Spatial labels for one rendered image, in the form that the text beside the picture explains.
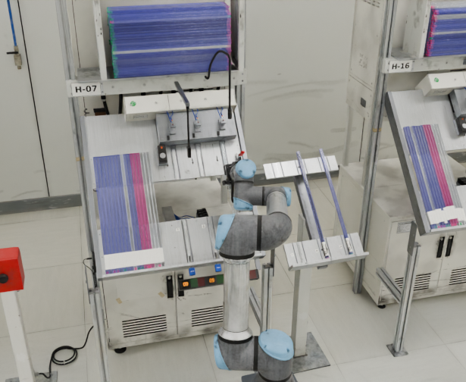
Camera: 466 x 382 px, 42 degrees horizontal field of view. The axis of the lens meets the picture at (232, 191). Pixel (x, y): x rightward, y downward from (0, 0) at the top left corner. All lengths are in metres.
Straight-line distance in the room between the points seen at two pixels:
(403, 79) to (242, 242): 1.61
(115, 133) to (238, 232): 0.97
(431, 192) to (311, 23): 1.88
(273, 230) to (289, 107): 2.68
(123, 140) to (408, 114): 1.36
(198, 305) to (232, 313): 1.05
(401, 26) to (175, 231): 1.49
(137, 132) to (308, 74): 2.07
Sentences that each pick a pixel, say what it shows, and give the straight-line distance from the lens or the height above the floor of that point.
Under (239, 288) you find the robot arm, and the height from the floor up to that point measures 0.96.
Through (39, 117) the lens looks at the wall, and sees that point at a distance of 4.25.
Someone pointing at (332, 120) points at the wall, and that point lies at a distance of 4.67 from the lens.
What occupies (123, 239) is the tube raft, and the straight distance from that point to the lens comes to 2.50.
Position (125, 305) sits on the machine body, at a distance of 2.97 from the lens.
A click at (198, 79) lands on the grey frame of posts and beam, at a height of 1.35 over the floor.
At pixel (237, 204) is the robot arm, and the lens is 2.28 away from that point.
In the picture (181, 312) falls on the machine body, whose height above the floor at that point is 0.22.
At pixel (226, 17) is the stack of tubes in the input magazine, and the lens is 2.60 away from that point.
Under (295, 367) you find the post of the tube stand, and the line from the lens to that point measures 3.08.
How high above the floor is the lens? 2.15
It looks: 28 degrees down
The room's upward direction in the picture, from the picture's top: straight up
